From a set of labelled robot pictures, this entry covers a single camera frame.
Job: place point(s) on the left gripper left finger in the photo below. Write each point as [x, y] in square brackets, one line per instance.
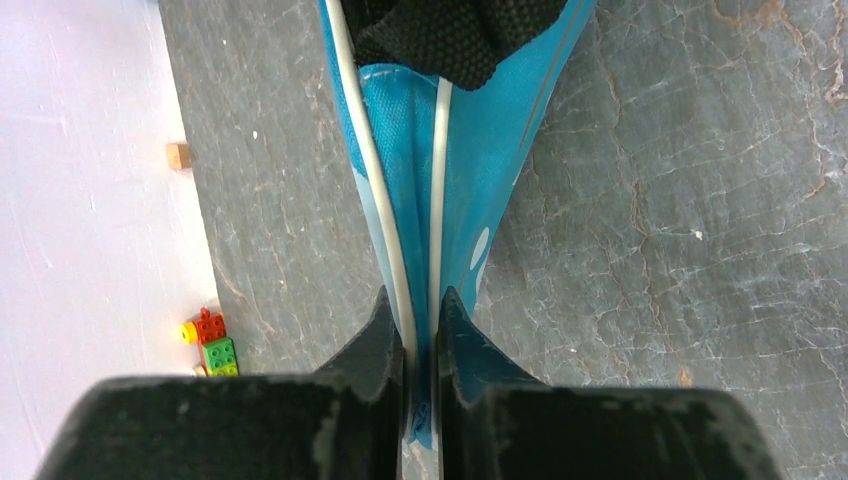
[343, 421]

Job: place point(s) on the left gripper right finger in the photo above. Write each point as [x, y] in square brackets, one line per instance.
[497, 421]

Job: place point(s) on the blue racket cover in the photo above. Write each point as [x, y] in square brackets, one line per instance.
[439, 103]

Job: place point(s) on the toy blocks at back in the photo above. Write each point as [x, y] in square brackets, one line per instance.
[216, 350]

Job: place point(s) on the small tan block at back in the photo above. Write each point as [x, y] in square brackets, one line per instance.
[178, 156]

